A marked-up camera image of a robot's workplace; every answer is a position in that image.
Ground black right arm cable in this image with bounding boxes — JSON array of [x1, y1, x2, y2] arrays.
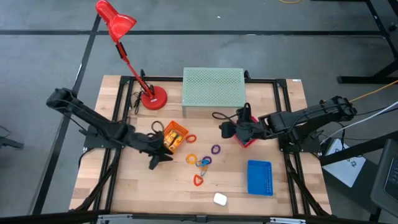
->
[[212, 111, 242, 125]]

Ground black aluminium table frame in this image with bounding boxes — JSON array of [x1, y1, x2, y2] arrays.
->
[[70, 75, 333, 224]]

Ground white earbuds case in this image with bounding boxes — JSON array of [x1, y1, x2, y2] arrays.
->
[[213, 192, 228, 207]]

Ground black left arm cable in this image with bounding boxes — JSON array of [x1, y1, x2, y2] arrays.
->
[[150, 120, 165, 135]]

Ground white box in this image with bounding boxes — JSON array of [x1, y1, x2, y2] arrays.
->
[[322, 138, 367, 189]]

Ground black lamp cord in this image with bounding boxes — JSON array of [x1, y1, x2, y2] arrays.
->
[[132, 90, 144, 115]]

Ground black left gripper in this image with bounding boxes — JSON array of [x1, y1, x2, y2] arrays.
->
[[123, 129, 174, 170]]

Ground blue plastic basket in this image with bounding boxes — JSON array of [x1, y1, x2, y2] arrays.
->
[[247, 159, 274, 197]]

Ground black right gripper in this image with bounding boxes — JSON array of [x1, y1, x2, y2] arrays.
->
[[218, 102, 269, 144]]

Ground yellow cable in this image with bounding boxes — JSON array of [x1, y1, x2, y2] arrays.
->
[[349, 80, 398, 103]]

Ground red desk lamp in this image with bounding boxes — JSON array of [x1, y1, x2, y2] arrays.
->
[[95, 0, 169, 111]]

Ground white cable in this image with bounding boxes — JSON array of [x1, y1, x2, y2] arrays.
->
[[320, 101, 398, 144]]

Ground red plastic basket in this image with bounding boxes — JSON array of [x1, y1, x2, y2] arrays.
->
[[233, 115, 261, 149]]

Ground orange plastic basket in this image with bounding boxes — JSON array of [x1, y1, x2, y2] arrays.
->
[[163, 120, 190, 154]]

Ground black desk leg frame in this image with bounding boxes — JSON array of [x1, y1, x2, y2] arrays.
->
[[337, 0, 398, 85]]

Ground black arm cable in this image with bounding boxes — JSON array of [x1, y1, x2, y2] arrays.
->
[[150, 120, 165, 135], [212, 111, 242, 125]]

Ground pale green perforated shelf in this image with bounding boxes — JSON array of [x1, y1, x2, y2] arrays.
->
[[181, 67, 248, 118]]

